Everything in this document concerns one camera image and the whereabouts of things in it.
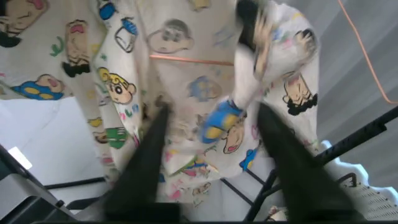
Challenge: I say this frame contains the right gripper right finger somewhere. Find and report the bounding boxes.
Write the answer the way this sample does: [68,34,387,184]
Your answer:
[256,101,365,222]

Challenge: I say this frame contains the white laundry basket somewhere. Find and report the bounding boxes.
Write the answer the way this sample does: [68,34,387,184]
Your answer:
[337,172,398,222]

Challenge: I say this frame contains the black clothes rack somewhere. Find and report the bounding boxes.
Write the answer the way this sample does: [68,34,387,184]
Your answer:
[43,105,398,222]

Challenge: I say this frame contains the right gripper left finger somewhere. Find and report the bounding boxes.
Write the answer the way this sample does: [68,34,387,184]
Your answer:
[104,104,181,222]

